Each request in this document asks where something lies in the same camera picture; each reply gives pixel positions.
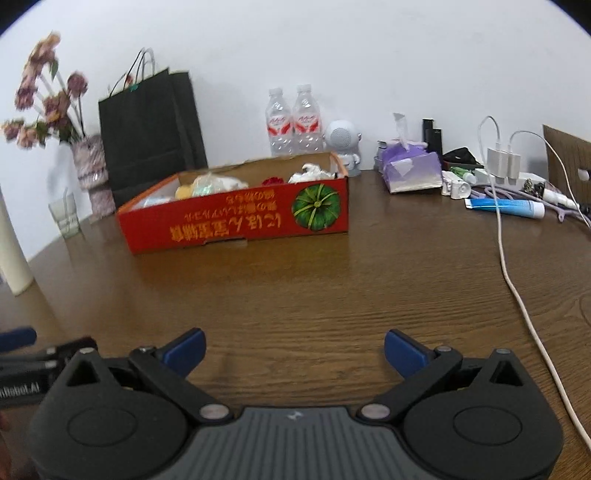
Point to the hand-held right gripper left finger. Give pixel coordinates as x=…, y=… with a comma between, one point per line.
x=184, y=350

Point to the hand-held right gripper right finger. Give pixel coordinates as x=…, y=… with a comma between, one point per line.
x=404, y=353

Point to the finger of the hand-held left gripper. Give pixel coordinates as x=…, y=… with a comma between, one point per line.
x=46, y=356
x=18, y=339

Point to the red cardboard box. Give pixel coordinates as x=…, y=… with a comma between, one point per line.
x=221, y=221

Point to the yellow white plush hamster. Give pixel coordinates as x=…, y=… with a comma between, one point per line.
x=183, y=191

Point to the iridescent white pouch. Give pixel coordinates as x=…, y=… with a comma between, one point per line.
x=217, y=183

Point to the white tissue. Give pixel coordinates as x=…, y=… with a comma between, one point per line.
x=309, y=173

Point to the clear glass cup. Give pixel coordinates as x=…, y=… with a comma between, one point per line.
x=64, y=217

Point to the small white bottle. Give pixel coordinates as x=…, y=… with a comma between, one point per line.
x=455, y=187

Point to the blue white tube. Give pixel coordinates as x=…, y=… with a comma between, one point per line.
x=508, y=207

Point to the pink ribbed vase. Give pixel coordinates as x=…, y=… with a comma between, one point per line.
x=94, y=175

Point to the purple tissue pack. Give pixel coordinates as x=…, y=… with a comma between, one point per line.
x=411, y=170

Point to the green tube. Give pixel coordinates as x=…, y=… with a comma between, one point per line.
x=464, y=174

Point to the black red box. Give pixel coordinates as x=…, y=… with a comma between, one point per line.
x=459, y=158

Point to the white charger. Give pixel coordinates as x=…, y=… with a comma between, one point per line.
x=496, y=164
x=514, y=165

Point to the black paper bag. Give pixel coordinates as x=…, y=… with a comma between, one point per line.
x=147, y=138

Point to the white power strip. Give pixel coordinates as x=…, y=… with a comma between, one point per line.
x=531, y=177

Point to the white robot figure speaker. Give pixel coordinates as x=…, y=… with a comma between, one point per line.
x=344, y=143

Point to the black rectangular case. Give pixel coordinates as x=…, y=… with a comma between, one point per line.
x=431, y=136

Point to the pink dried flowers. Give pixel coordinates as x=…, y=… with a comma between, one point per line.
x=46, y=106

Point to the clear red-label water bottle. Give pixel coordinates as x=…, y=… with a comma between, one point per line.
x=279, y=124
x=308, y=122

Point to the brown cardboard panel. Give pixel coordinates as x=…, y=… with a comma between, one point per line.
x=570, y=157

